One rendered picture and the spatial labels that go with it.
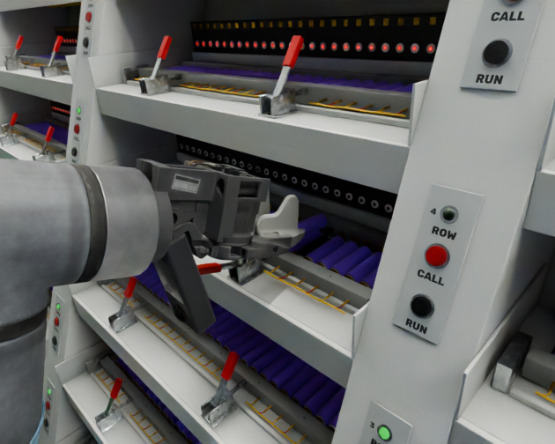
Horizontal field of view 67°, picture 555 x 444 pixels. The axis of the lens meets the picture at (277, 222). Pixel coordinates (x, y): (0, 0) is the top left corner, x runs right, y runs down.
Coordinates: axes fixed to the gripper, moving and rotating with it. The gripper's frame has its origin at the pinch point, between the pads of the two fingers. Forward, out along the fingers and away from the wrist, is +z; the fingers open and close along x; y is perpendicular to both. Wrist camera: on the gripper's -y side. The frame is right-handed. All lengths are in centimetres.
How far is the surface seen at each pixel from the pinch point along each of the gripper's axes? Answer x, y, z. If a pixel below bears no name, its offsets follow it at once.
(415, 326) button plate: -19.5, -1.3, -5.1
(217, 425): 1.7, -26.2, -4.1
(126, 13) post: 46, 26, -1
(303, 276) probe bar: -3.7, -3.9, -0.3
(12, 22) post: 116, 26, 0
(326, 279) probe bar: -7.1, -2.9, -0.6
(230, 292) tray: 3.1, -8.2, -4.7
